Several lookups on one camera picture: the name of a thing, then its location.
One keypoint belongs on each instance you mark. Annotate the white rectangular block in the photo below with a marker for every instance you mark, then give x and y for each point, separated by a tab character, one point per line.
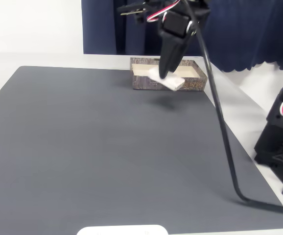
173	82

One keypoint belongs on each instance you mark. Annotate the grey textured mat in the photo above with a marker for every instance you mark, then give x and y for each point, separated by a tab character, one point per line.
82	147

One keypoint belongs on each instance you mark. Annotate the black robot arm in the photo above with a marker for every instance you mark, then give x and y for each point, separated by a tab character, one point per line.
273	137

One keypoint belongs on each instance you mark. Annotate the white flat device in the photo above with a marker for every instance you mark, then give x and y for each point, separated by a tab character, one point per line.
122	230

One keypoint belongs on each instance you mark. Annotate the brown patterned cardboard box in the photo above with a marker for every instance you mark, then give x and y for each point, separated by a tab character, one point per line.
144	82

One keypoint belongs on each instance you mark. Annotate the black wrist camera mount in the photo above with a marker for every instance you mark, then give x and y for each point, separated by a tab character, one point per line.
131	9

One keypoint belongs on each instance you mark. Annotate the dark blue curtain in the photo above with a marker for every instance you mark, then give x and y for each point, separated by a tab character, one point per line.
242	36

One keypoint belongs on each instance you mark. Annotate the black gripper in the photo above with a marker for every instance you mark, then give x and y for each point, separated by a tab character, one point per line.
173	46

